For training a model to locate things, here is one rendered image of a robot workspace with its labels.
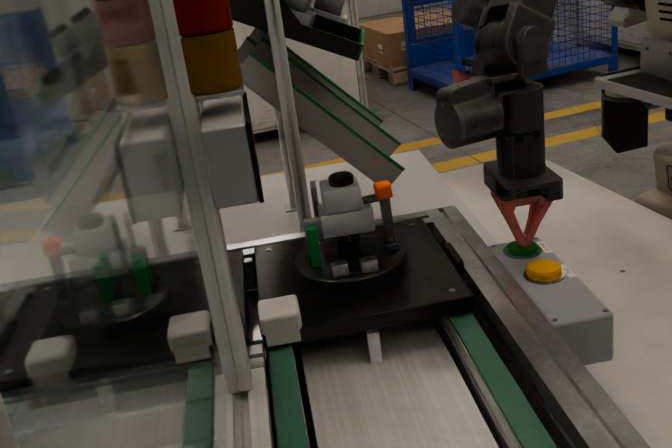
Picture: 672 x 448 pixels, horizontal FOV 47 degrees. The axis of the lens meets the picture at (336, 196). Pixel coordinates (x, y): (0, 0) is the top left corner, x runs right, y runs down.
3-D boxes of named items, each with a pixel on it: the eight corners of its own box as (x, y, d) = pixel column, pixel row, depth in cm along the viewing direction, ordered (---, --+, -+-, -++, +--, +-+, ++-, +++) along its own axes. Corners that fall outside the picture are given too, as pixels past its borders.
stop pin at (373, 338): (381, 357, 87) (377, 326, 86) (383, 363, 86) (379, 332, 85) (368, 359, 87) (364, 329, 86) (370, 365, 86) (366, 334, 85)
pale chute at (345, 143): (383, 163, 127) (401, 142, 126) (386, 191, 115) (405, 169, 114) (245, 58, 122) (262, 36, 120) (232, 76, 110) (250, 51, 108)
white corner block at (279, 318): (301, 323, 89) (296, 292, 88) (305, 343, 85) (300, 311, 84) (261, 330, 89) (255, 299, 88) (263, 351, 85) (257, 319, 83)
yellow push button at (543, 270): (553, 271, 93) (553, 256, 92) (567, 285, 89) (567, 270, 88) (521, 276, 93) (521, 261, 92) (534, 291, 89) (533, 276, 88)
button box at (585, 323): (539, 276, 103) (538, 234, 101) (614, 361, 83) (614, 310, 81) (489, 285, 102) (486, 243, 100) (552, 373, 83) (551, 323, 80)
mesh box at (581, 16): (548, 58, 625) (544, -69, 590) (619, 75, 546) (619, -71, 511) (407, 88, 591) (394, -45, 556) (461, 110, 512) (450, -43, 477)
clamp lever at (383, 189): (396, 235, 97) (388, 178, 94) (400, 241, 95) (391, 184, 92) (368, 241, 96) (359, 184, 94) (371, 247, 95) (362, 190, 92)
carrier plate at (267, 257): (423, 230, 109) (422, 216, 108) (475, 311, 87) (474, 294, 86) (255, 260, 107) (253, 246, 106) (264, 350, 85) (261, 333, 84)
